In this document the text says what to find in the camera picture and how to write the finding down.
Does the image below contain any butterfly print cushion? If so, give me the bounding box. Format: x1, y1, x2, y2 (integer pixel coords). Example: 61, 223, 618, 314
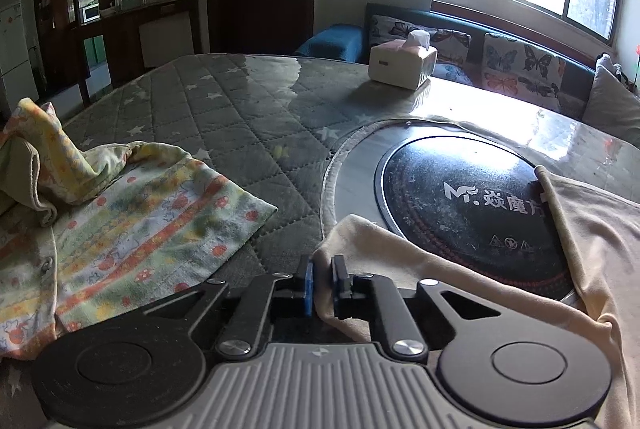
371, 15, 472, 80
482, 33, 569, 110

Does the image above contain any blue corner sofa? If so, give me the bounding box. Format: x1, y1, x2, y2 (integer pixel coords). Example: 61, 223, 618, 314
294, 3, 640, 122

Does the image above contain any colourful printed baby garment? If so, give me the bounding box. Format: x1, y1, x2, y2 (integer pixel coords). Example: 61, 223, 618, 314
0, 98, 279, 360

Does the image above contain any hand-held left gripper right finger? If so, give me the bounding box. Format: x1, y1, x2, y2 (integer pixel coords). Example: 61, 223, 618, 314
330, 255, 502, 358

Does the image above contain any white tissue box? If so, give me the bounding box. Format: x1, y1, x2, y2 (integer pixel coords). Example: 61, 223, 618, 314
368, 30, 439, 91

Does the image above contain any dark wooden shelf cabinet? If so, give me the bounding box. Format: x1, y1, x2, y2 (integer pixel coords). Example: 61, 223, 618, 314
31, 0, 202, 106

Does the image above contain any plain pale pillow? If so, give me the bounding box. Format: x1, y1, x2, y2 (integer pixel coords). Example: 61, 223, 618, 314
581, 54, 640, 136

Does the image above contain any beige garment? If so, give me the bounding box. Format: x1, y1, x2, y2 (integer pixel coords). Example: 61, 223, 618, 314
312, 166, 640, 429

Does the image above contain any white board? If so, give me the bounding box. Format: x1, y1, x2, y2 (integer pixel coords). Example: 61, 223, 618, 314
138, 16, 194, 70

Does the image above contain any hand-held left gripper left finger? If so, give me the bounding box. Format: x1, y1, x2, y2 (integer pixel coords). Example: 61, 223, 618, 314
142, 255, 314, 358

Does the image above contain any black round induction cooker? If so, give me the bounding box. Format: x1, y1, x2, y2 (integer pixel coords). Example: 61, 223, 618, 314
327, 119, 583, 305

